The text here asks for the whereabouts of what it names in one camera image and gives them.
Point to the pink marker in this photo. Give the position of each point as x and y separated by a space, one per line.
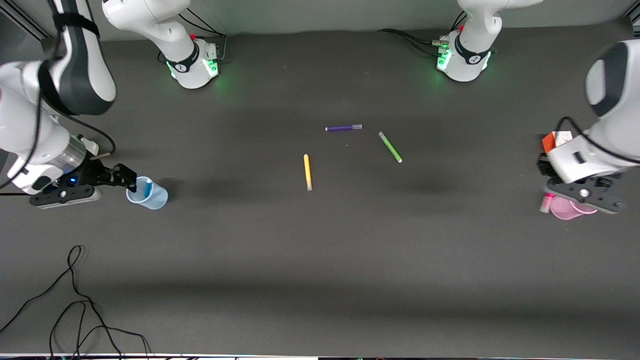
545 205

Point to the green marker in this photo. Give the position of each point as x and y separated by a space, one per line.
390 147

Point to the translucent pink plastic cup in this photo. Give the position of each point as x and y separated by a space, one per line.
565 211

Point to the orange and white tag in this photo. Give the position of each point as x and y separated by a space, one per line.
550 142

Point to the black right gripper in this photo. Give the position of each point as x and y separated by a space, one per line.
98 175

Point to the grey metal frame bar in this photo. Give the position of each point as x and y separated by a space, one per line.
634 25
25 25

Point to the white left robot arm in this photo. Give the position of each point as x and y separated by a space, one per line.
615 100

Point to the yellow marker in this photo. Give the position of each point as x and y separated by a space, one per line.
307 172

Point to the translucent blue plastic cup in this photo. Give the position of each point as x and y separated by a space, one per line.
155 200

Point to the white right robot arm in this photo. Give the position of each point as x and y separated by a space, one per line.
80 75

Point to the blue marker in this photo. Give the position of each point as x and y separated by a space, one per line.
148 187

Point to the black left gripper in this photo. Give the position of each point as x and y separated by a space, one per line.
541 164

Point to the purple marker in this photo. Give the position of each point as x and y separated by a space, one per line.
342 128

